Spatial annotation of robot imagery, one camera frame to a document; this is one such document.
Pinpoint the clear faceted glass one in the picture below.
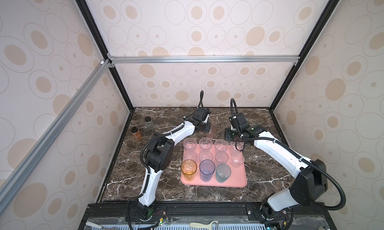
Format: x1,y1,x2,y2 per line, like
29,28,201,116
199,137,213,152

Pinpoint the clear faceted glass five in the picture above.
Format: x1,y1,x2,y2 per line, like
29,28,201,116
183,137,197,151

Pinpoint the clear faceted glass three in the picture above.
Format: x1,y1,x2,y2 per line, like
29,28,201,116
215,139,229,152

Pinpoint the small clear round cup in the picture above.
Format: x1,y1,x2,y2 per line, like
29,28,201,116
231,153,245,168

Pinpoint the clear faceted glass six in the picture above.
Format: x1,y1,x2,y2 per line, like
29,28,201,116
199,151,213,161

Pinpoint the teal tall plastic tumbler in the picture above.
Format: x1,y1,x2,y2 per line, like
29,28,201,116
216,163,232,183

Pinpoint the blue tall plastic tumbler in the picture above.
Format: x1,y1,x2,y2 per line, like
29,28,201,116
199,159,216,183

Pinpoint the yellow tall plastic tumbler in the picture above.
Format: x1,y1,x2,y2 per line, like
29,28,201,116
181,159,197,182

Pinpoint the clear faceted glass four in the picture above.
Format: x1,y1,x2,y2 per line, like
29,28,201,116
231,141,244,154

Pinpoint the small pink plastic cup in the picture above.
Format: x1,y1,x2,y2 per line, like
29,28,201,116
206,124,217,139

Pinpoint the clear faceted glass two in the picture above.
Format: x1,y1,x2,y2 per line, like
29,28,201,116
183,151,197,161

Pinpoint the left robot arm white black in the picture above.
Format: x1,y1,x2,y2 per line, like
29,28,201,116
133,106,211,220

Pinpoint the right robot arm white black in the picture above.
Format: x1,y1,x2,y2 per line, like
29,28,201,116
226,113,328,219

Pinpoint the pink plastic tray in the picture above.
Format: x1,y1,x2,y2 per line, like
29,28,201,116
181,145,247,188

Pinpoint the chopped parsley spice jar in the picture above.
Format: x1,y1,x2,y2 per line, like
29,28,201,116
145,116,154,131

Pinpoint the red sweet pepper spice jar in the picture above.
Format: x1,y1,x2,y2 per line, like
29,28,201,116
131,126,143,141

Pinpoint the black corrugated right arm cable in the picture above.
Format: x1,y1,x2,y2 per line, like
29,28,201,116
229,98,347,212

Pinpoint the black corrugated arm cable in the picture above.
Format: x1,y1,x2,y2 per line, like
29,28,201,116
229,98,347,212
125,90,205,230

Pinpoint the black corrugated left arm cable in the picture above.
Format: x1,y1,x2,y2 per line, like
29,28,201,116
125,90,205,230

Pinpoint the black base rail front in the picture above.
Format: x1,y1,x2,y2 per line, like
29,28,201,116
78,202,336,230

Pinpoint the aluminium frame rail back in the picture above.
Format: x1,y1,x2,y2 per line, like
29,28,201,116
101,55,300,66

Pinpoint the aluminium frame rail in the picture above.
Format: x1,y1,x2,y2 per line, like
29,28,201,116
1,59,111,214
101,55,300,66

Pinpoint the cream plastic handle tool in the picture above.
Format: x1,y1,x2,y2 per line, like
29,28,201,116
189,221,219,230

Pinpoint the aluminium frame rail left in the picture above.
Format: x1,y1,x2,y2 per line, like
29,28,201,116
1,59,111,214

